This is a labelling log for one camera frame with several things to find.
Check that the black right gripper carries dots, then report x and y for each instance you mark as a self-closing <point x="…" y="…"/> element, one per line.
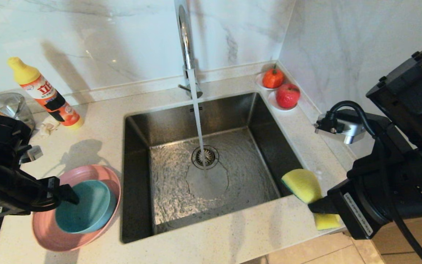
<point x="379" y="190"/>

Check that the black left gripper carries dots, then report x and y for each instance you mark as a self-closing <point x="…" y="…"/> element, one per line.
<point x="6" y="183"/>

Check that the teal bowl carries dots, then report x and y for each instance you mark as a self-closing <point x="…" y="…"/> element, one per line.
<point x="93" y="209"/>

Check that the yellow green sponge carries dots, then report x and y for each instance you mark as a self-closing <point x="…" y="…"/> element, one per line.
<point x="302" y="185"/>

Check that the yellow-capped dish soap bottle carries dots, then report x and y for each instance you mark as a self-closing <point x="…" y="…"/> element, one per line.
<point x="46" y="93"/>

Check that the stainless steel sink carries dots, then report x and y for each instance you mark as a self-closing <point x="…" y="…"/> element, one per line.
<point x="240" y="176"/>

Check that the metal sink drain strainer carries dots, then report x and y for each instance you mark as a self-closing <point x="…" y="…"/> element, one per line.
<point x="214" y="158"/>

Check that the pink plate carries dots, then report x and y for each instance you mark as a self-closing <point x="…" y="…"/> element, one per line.
<point x="50" y="240"/>

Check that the crumpled white paper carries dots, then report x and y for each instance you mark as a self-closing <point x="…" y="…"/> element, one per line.
<point x="50" y="126"/>

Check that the clear glass bowl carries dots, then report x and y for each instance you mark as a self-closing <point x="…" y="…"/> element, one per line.
<point x="11" y="106"/>

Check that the red apple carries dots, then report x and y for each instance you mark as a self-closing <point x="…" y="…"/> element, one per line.
<point x="288" y="96"/>

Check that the small white dish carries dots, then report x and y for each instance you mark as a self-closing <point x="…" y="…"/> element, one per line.
<point x="258" y="83"/>
<point x="271" y="102"/>

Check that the orange red tomato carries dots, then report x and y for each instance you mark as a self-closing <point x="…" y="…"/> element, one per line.
<point x="273" y="78"/>

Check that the chrome faucet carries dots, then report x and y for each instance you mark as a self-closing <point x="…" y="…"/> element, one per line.
<point x="185" y="44"/>

